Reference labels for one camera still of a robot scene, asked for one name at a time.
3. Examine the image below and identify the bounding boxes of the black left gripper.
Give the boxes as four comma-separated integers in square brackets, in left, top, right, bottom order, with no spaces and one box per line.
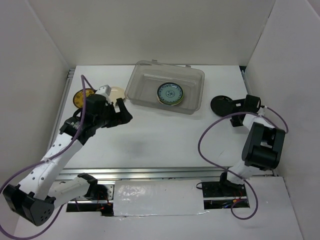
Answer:
[93,97,132,129]

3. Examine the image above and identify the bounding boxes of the lime green plate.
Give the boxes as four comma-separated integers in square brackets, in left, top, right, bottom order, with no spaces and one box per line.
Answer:
[158,90,184,106]

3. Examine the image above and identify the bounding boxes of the yellow patterned plate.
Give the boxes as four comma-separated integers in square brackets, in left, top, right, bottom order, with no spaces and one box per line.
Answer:
[72,88,96,109]

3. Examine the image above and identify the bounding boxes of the large blue floral plate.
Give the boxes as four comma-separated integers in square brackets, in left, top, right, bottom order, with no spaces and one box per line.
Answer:
[156,82,184,106]

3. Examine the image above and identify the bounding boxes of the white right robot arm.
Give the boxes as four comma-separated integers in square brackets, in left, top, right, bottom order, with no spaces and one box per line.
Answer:
[211,94,288,196]

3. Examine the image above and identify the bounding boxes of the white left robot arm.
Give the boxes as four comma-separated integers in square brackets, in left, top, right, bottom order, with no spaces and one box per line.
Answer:
[3,94,133,226]

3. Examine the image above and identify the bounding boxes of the clear plastic bin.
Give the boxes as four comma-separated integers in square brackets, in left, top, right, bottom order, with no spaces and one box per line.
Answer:
[125,60,205,115]

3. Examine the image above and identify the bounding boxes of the cream plate with dark brushstroke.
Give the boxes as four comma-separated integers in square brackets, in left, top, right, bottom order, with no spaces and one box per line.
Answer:
[109,86,126,107]

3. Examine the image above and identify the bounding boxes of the black plate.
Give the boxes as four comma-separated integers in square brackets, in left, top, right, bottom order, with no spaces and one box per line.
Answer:
[210,95,236,117]

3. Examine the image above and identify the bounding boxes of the aluminium table rail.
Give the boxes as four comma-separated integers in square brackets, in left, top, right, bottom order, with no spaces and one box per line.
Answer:
[56,166,273,181]

